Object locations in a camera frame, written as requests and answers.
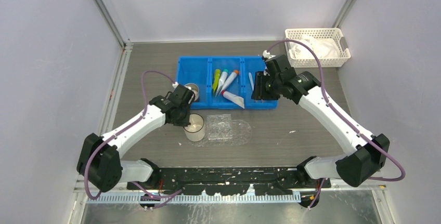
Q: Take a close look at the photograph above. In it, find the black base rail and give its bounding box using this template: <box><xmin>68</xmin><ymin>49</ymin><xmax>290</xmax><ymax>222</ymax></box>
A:
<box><xmin>127</xmin><ymin>166</ymin><xmax>330</xmax><ymax>196</ymax></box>

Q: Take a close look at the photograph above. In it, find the white toothpaste tube red cap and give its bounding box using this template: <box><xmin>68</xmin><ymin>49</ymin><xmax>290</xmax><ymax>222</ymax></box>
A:
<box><xmin>222</xmin><ymin>90</ymin><xmax>245</xmax><ymax>109</ymax></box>

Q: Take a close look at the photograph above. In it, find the clear acrylic toothbrush holder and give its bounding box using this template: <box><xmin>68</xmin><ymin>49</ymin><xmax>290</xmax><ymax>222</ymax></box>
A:
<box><xmin>207</xmin><ymin>114</ymin><xmax>233</xmax><ymax>141</ymax></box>

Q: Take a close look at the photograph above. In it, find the aluminium frame extrusion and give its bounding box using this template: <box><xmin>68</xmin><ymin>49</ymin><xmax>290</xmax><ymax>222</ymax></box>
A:
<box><xmin>74</xmin><ymin>169</ymin><xmax>388</xmax><ymax>205</ymax></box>

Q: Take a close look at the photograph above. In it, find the steel cup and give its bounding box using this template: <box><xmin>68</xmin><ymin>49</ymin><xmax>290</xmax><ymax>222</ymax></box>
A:
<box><xmin>185</xmin><ymin>83</ymin><xmax>199</xmax><ymax>102</ymax></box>

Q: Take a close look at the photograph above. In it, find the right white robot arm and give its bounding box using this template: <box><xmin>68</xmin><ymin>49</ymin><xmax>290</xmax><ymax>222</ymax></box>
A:
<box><xmin>251</xmin><ymin>55</ymin><xmax>390</xmax><ymax>188</ymax></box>

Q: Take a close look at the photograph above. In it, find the white toothpaste tube teal cap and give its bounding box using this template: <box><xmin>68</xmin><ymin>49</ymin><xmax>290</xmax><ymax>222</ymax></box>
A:
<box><xmin>215</xmin><ymin>69</ymin><xmax>228</xmax><ymax>96</ymax></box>

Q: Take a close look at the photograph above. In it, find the blue three-compartment bin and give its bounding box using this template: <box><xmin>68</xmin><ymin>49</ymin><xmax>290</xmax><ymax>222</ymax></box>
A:
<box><xmin>176</xmin><ymin>56</ymin><xmax>278</xmax><ymax>110</ymax></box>

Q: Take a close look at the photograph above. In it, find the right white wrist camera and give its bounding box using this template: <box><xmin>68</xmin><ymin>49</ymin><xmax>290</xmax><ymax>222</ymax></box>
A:
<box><xmin>262</xmin><ymin>50</ymin><xmax>275</xmax><ymax>61</ymax></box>

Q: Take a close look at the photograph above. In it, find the white plastic basket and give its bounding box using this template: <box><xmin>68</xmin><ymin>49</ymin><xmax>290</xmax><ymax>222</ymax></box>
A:
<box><xmin>285</xmin><ymin>28</ymin><xmax>351</xmax><ymax>68</ymax></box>

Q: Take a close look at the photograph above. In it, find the green toothpaste tube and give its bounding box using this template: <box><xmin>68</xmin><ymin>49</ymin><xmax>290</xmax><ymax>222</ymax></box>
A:
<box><xmin>212</xmin><ymin>69</ymin><xmax>221</xmax><ymax>94</ymax></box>

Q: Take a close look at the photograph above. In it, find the white toothpaste tube orange cap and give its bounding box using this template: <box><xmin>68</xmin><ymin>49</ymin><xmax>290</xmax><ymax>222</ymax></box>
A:
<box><xmin>220</xmin><ymin>70</ymin><xmax>239</xmax><ymax>93</ymax></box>

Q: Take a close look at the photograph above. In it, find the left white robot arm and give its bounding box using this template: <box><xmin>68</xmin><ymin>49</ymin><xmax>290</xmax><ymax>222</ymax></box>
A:
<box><xmin>76</xmin><ymin>83</ymin><xmax>196</xmax><ymax>192</ymax></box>

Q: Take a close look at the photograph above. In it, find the white cloth in basket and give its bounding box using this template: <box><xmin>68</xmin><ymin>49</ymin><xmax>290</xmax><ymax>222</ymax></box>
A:
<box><xmin>289</xmin><ymin>34</ymin><xmax>340</xmax><ymax>59</ymax></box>

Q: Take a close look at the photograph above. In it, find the white-inside mug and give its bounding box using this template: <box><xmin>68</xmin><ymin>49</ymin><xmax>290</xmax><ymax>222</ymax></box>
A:
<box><xmin>184</xmin><ymin>113</ymin><xmax>205</xmax><ymax>142</ymax></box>

